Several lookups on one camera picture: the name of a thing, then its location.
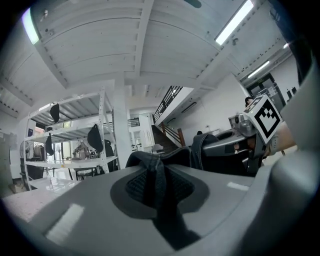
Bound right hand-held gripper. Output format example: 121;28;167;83
202;94;284;174

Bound long ceiling light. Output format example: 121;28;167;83
246;59;271;79
214;0;255;46
21;8;41;46

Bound staircase with black railing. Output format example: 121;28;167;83
150;84;186;151

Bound person's right forearm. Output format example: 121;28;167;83
270;121;299;152

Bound black bag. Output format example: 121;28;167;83
49;102;61;124
45;133;54;156
87;123;104;154

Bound white metal shelf rack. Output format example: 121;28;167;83
23;87;120;192

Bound patterned top folding table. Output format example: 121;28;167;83
1;188;59;224

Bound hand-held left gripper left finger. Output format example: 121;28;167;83
29;165;176;252

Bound black garment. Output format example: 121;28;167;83
124;132;256;251

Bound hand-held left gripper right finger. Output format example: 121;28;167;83
164;164;259;239

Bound dark glass door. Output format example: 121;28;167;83
245;73;286;109

